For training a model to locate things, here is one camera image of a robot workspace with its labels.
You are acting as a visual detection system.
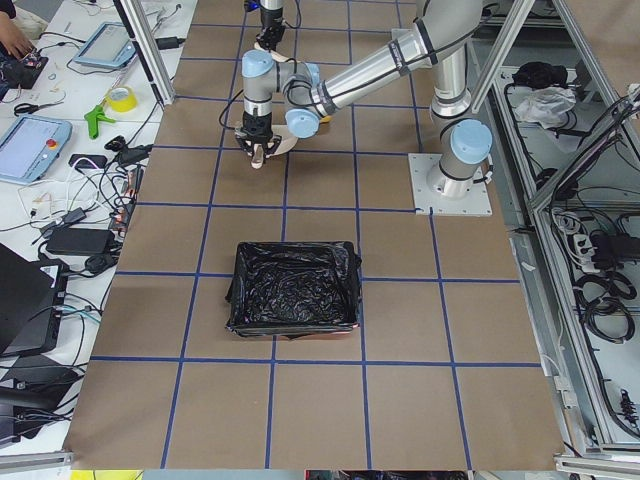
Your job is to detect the pink bin with black bag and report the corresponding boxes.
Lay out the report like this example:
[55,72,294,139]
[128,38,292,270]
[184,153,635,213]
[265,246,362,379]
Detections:
[226,241,362,339]

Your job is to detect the far teach pendant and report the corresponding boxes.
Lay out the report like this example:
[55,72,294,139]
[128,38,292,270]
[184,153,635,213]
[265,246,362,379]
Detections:
[73,22,136,69]

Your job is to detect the person hand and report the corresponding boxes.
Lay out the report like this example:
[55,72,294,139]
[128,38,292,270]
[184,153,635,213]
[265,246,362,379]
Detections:
[0,11,33,59]

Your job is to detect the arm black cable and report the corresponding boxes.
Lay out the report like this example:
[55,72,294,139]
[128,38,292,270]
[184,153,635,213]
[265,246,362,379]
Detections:
[217,89,246,132]

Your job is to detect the black scissors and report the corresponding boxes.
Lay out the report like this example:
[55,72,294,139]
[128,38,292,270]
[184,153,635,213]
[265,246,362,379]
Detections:
[13,103,50,116]

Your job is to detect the black laptop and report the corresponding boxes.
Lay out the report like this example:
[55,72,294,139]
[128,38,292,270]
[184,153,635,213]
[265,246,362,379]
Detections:
[1,246,68,358]

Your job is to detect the white crumpled cloth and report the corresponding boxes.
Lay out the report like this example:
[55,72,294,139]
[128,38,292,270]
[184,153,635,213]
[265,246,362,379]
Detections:
[514,86,576,129]

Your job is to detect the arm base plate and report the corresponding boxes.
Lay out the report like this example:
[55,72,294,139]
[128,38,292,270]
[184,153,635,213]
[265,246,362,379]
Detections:
[408,153,493,217]

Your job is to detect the near teach pendant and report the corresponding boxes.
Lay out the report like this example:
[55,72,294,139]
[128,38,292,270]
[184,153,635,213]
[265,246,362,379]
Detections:
[1,114,72,185]

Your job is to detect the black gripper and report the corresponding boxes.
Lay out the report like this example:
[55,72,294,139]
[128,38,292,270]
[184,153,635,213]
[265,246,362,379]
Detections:
[234,113,273,156]
[256,27,285,51]

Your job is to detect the black power adapter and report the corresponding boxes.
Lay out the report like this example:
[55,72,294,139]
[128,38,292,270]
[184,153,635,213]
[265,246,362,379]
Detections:
[46,228,115,256]

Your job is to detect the yellow tape roll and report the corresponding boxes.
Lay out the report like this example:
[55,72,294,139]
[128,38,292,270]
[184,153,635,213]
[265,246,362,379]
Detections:
[105,86,138,113]

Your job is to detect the green plastic clamp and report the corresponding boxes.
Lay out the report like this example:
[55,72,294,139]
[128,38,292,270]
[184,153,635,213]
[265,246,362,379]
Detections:
[84,104,116,140]

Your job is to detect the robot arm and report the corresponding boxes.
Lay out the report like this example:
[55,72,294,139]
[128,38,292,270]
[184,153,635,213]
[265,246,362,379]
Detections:
[234,1,491,182]
[256,0,286,51]

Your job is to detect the teach pendant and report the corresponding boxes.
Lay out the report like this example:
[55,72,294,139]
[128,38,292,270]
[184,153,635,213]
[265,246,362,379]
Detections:
[73,22,136,69]
[1,114,72,185]

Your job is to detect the aluminium frame post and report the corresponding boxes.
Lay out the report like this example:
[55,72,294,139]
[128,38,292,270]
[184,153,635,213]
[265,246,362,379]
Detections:
[113,0,175,106]

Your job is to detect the beige plastic dustpan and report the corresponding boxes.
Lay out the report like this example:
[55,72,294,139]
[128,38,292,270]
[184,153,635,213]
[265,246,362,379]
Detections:
[251,124,298,169]

